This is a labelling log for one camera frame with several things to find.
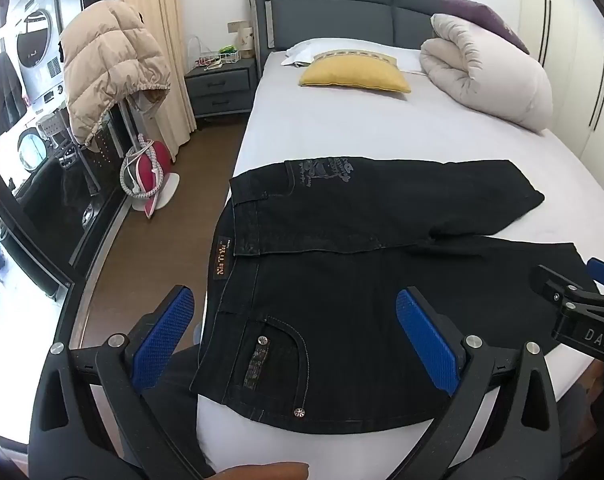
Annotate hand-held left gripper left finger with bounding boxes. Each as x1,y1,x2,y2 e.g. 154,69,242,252
29,284,218,480

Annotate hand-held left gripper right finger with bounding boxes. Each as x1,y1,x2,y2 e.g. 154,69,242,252
394,286,585,480

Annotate black denim pants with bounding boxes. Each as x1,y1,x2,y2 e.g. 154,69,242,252
189,156,600,435

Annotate person's left hand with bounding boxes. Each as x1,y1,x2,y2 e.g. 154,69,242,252
216,462,311,480

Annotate white wardrobe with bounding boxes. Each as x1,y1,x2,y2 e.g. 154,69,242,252
519,0,604,196

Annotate rolled beige duvet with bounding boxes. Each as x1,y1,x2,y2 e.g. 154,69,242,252
419,12,554,133

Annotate grey bed with white sheet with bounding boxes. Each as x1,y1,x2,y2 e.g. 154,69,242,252
194,0,604,471

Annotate grey nightstand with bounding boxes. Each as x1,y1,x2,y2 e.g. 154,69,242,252
183,56,259,120

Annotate purple pillow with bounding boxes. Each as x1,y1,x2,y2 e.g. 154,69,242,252
436,0,531,56

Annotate yellow pillow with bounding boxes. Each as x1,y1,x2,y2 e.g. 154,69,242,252
298,55,412,94

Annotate beige puffer jacket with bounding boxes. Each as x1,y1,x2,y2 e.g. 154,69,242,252
58,0,172,151

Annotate white pillow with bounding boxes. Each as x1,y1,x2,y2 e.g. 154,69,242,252
281,38,423,73

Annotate white washing machine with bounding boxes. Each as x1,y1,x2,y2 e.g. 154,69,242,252
9,0,78,176

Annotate red garment iron with cord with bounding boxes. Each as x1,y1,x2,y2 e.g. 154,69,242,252
119,135,181,219

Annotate white wire basket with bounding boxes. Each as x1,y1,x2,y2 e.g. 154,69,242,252
194,35,240,68

